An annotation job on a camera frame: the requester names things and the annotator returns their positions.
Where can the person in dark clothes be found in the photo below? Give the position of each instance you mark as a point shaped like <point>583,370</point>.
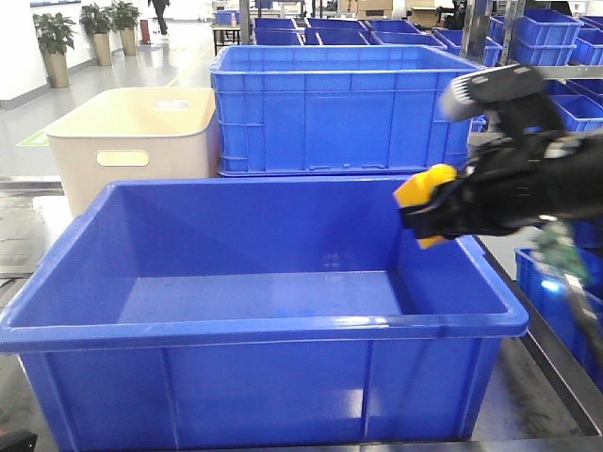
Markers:
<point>159,7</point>

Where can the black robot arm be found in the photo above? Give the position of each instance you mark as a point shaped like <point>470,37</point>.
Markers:
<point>581,173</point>

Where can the blue bin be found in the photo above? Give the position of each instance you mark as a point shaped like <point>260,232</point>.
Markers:
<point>548,297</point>
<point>177,315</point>

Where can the potted plant gold pot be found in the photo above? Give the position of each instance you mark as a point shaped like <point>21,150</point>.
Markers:
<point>55,36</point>

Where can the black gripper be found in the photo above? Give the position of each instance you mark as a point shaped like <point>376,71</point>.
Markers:
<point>502,188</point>

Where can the yellow toy block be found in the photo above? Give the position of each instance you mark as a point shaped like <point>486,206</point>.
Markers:
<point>417,190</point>

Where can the large blue crate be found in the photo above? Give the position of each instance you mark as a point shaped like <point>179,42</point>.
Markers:
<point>300,110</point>

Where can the blue front bin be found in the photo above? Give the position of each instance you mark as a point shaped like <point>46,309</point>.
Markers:
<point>177,315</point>

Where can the blue bin lower right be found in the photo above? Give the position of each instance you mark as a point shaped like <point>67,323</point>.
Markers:
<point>548,297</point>

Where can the beige plastic bin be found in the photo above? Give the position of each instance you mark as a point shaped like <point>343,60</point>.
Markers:
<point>131,134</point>

